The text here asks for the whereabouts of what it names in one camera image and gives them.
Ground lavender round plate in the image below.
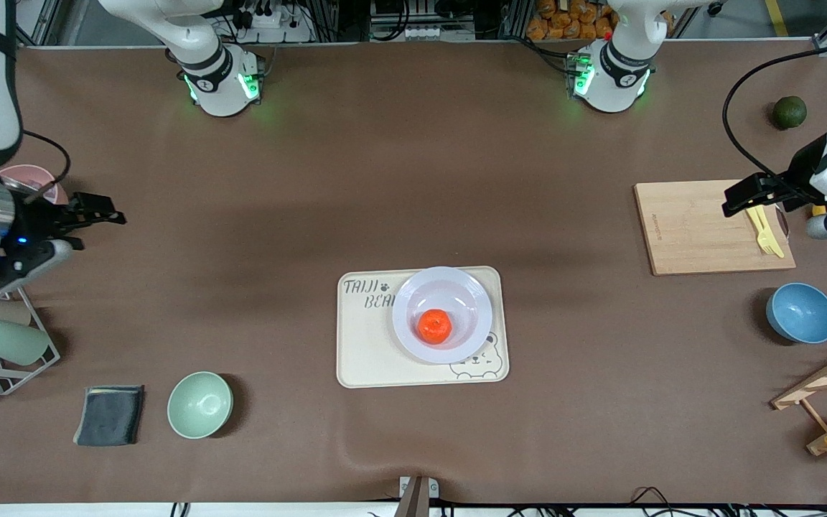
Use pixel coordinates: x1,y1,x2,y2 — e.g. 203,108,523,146
392,266,494,365

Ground orange mandarin fruit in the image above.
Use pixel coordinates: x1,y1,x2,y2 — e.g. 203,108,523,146
417,309,453,344

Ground yellow plastic fork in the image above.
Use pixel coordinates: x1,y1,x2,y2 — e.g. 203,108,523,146
746,208,775,256
752,207,785,259

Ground pink bowl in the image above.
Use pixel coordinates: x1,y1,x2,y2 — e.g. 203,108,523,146
0,164,68,205

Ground green lime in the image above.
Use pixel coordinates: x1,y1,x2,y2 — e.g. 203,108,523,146
773,96,808,130

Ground wooden cutting board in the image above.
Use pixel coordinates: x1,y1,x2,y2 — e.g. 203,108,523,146
634,179,797,276

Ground blue bowl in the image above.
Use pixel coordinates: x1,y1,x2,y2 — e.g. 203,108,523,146
766,282,827,345

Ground mint green cup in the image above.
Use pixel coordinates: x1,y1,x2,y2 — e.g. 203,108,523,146
0,319,51,365

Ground wooden peg drying rack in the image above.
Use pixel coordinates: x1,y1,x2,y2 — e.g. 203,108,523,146
771,337,827,457

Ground dark grey folded cloth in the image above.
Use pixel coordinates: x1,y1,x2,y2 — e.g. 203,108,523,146
73,385,146,447

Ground light green bowl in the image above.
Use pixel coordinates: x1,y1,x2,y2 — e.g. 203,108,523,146
167,371,233,439

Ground pile of orange fruit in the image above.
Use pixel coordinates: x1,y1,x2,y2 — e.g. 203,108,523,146
526,0,619,41

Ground white power strip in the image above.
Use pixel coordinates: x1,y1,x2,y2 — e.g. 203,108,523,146
230,6,314,44

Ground cream tray with bear print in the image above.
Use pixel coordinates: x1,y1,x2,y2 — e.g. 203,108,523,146
336,266,510,389

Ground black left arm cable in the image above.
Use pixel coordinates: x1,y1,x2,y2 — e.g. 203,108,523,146
721,42,827,187

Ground grey wire cup rack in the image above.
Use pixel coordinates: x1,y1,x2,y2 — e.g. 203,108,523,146
0,284,61,396

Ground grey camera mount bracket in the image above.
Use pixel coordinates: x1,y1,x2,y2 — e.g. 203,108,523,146
393,475,440,517

